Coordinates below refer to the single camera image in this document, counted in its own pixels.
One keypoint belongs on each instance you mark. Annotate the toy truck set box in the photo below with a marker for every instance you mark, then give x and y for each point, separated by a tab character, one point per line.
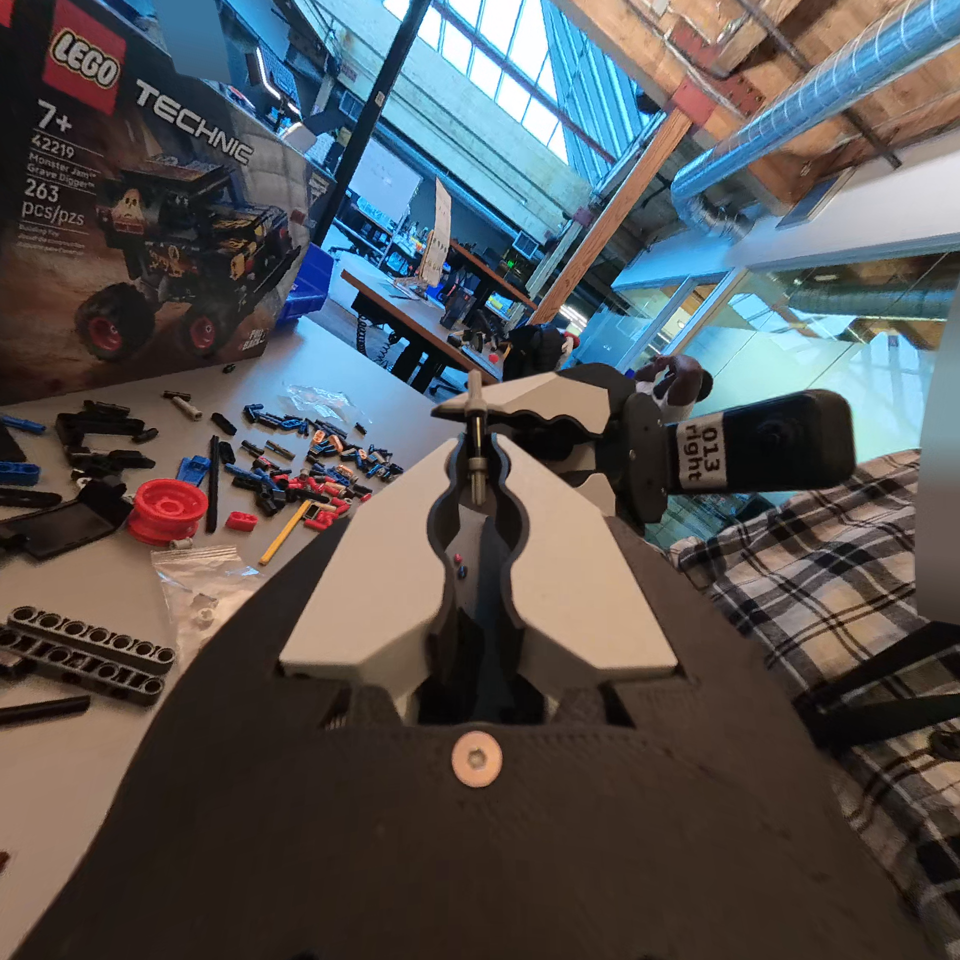
150	262

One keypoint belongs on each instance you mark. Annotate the long black axle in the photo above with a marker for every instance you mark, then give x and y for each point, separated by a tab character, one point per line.
213	487

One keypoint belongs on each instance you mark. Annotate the pile of black beams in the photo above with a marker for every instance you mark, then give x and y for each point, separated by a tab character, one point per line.
97	427

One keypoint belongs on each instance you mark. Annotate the medium black axle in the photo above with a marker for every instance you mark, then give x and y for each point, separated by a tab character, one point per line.
45	709

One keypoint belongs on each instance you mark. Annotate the long yellow axle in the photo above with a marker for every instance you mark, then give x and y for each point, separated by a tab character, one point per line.
285	532

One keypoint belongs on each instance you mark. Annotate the dark grey straight beam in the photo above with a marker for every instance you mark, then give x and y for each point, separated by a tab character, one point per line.
90	637

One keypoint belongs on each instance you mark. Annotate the empty clear plastic bag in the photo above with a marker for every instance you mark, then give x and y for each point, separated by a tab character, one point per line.
319	401

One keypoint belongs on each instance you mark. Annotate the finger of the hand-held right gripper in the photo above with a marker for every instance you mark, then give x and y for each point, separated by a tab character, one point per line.
532	397
589	476

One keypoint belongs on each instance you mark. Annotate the silver air duct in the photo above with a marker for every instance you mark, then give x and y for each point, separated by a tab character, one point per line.
787	105

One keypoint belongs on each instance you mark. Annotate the small black pin assembly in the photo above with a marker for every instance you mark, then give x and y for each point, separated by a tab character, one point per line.
475	435

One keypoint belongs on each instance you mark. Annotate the wooden edged table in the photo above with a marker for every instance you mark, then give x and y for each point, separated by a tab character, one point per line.
405	307

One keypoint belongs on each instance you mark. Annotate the tall cardboard sign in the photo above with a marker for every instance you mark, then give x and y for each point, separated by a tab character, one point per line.
436	225

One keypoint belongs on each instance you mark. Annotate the blue storage bin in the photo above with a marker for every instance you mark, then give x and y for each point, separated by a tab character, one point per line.
307	285

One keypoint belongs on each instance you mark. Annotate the red two-hole beam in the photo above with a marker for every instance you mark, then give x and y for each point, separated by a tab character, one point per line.
241	520

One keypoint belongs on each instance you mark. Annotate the black backpack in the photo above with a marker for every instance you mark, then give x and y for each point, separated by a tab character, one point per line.
536	349

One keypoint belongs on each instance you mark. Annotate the person's right hand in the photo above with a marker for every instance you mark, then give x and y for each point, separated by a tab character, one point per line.
686	386

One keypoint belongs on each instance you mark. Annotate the grey pin with black connector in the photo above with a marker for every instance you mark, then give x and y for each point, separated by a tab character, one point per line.
184	405

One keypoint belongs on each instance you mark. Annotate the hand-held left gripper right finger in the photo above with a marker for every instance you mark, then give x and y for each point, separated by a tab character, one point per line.
592	600

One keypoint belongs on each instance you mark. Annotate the grey desk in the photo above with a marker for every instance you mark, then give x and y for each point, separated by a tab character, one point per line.
337	360

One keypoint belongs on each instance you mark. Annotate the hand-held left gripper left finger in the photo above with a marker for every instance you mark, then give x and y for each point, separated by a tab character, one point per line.
367	600

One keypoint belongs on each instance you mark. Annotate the person's plaid shirt torso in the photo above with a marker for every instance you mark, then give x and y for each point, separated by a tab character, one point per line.
825	600

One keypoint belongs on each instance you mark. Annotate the pile of small connector pins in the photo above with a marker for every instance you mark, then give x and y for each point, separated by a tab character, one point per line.
330	517

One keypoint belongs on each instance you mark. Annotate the blue fairing panel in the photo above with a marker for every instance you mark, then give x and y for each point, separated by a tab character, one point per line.
193	469

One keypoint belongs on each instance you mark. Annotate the wooden support post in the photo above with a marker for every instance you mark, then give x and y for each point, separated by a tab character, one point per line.
607	225

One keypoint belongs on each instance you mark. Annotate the large red wheel rim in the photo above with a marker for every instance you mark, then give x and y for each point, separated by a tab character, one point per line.
161	510

